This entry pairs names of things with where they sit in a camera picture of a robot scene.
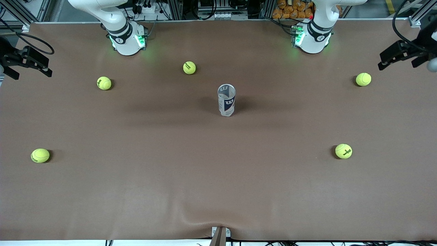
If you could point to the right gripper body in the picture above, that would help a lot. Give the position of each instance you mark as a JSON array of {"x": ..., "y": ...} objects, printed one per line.
[{"x": 7, "y": 55}]

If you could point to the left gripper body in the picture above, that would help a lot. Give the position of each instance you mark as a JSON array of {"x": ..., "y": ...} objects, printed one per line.
[{"x": 420, "y": 45}]

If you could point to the clear Wilson tennis ball can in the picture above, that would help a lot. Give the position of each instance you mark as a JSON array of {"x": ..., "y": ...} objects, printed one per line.
[{"x": 227, "y": 102}]

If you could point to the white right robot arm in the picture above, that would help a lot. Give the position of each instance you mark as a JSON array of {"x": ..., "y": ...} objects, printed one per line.
[{"x": 126, "y": 44}]

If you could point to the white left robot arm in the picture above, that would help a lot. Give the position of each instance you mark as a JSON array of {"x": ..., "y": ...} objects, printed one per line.
[{"x": 315, "y": 42}]

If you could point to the yellow tennis ball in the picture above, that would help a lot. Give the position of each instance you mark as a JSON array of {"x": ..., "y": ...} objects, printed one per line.
[
  {"x": 40, "y": 155},
  {"x": 363, "y": 79},
  {"x": 189, "y": 67},
  {"x": 104, "y": 83},
  {"x": 343, "y": 151}
]

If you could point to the white plug strip black plugs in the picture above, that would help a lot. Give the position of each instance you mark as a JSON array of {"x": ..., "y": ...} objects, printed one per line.
[{"x": 147, "y": 9}]

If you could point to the white power strip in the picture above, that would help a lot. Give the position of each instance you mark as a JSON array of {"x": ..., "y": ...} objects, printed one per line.
[{"x": 222, "y": 15}]

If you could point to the brown table mat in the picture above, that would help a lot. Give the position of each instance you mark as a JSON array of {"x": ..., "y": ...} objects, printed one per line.
[{"x": 218, "y": 177}]

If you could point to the metal corner bracket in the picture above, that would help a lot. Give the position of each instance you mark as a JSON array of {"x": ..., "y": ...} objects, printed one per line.
[
  {"x": 416, "y": 22},
  {"x": 26, "y": 28}
]

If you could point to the aluminium frame rail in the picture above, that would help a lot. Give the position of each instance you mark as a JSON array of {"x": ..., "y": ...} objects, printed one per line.
[
  {"x": 423, "y": 12},
  {"x": 20, "y": 12}
]

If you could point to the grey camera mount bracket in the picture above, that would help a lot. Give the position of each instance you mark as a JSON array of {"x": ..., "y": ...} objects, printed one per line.
[{"x": 219, "y": 236}]

